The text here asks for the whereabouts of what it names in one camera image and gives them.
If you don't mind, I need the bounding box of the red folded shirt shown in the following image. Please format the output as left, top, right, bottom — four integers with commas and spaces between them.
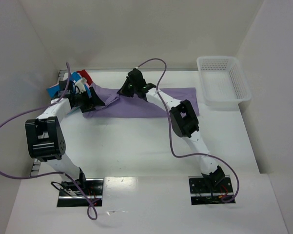
77, 69, 93, 86

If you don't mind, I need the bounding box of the white plastic basket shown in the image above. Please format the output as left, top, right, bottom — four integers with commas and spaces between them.
196, 56, 252, 107

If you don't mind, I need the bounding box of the purple cable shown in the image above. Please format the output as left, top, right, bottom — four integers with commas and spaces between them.
0, 61, 98, 220
137, 58, 240, 203

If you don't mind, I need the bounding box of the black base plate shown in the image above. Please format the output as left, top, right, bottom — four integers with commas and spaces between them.
188, 175, 234, 205
51, 178, 104, 208

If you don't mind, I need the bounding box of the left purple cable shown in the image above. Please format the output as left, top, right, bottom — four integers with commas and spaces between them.
0, 61, 98, 220

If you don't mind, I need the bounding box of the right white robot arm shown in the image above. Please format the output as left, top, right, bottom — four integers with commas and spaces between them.
117, 68, 225, 193

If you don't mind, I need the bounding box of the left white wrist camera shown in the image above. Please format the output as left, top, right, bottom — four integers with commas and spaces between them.
75, 78, 87, 94

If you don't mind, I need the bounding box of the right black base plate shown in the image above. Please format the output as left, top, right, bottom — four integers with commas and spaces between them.
188, 175, 234, 205

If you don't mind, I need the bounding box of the blue folded shirt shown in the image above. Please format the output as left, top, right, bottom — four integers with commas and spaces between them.
47, 72, 91, 98

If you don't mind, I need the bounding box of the pink folded shirt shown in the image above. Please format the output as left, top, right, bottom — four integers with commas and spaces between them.
67, 107, 79, 115

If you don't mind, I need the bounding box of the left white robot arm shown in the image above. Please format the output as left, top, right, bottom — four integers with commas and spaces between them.
25, 81, 105, 194

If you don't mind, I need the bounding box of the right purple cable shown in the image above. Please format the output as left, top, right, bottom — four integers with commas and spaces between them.
137, 58, 240, 203

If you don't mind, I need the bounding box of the purple polo shirt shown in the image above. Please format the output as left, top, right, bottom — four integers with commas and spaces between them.
83, 83, 199, 118

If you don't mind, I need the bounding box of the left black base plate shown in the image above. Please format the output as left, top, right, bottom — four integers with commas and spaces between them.
51, 178, 104, 208

